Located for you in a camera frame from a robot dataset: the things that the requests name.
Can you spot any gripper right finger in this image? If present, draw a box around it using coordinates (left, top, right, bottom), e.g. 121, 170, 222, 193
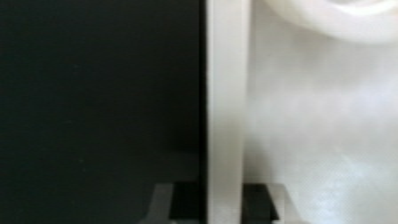
241, 183, 280, 224

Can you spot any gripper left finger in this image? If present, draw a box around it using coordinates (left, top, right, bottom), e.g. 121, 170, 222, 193
144, 182, 206, 224

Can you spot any white desk top tray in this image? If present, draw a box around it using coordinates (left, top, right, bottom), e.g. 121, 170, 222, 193
206, 0, 398, 224

